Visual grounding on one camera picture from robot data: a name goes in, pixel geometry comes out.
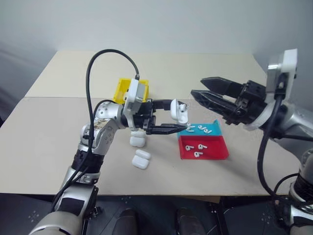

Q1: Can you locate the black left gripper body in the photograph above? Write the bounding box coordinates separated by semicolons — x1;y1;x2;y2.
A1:
133;99;157;132

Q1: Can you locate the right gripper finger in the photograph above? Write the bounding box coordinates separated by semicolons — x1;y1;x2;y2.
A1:
190;90;240;121
200;76;246;98

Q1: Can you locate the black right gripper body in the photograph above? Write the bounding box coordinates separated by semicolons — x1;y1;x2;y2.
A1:
223;80;268;126

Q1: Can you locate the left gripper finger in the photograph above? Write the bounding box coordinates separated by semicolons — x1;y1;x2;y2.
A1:
151;98;174;110
146;123;187;136

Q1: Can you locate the yellow plastic bin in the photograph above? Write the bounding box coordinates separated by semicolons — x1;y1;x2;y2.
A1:
112;78;150;104

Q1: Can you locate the teal and red tray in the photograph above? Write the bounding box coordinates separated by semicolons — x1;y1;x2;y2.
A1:
176;118;231;161

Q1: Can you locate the dark rounded shape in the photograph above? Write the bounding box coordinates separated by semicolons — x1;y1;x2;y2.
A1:
176;207;206;235
114;208;138;235

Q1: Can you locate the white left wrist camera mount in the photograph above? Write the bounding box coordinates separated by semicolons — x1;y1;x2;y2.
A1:
123;78;149;130

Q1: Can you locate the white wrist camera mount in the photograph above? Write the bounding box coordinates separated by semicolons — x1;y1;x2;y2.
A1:
244;48;299;131
123;78;149;130

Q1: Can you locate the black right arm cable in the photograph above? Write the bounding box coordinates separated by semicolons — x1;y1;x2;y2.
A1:
256;73;298;205

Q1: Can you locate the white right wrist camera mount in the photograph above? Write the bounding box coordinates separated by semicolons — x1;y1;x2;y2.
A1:
244;48;299;131

